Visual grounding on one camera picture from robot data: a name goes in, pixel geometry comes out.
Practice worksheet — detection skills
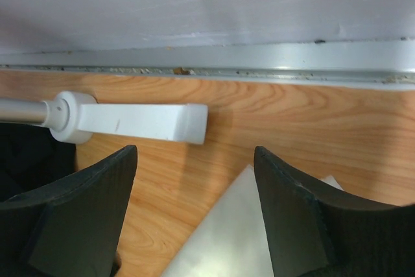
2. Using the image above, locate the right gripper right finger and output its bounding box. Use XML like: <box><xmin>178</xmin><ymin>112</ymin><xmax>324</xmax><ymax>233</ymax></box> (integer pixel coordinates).
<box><xmin>254</xmin><ymin>147</ymin><xmax>414</xmax><ymax>276</ymax></box>

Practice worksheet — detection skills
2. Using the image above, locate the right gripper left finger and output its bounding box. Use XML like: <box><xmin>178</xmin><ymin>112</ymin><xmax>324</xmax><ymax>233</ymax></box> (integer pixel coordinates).
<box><xmin>1</xmin><ymin>145</ymin><xmax>137</xmax><ymax>276</ymax></box>

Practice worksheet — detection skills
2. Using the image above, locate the metal clothes rack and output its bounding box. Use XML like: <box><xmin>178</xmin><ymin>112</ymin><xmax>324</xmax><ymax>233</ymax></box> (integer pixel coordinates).
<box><xmin>1</xmin><ymin>91</ymin><xmax>208</xmax><ymax>145</ymax></box>

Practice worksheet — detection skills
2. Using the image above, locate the black t shirt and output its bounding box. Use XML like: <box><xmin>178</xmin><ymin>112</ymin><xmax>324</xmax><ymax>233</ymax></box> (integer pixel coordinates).
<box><xmin>1</xmin><ymin>123</ymin><xmax>77</xmax><ymax>202</ymax></box>

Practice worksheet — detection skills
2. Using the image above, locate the folded cream cloth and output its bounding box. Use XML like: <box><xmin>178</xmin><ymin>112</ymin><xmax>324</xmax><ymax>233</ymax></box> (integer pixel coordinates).
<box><xmin>162</xmin><ymin>164</ymin><xmax>335</xmax><ymax>276</ymax></box>

